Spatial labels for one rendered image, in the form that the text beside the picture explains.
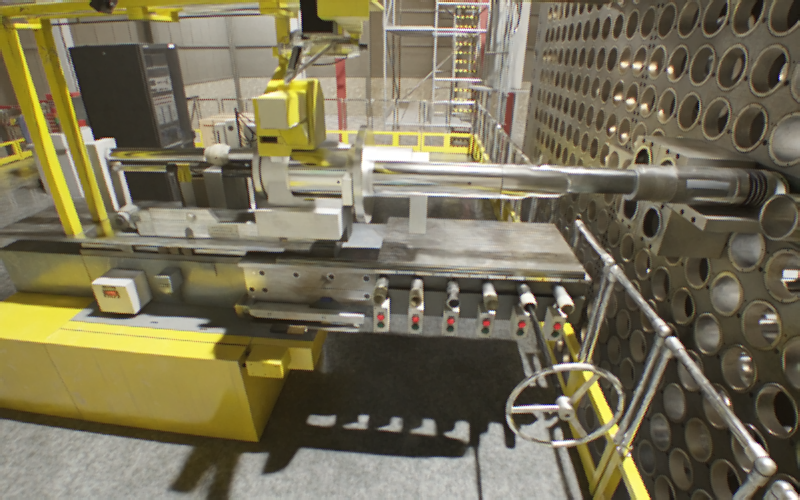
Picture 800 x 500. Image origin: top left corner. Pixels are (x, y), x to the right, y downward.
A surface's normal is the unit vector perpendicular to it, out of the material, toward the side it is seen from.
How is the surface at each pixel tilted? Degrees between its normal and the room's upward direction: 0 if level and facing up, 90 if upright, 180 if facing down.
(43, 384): 90
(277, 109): 90
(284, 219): 90
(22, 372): 90
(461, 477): 0
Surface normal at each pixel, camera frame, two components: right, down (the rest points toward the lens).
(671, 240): -0.07, 0.45
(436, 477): 0.01, -0.89
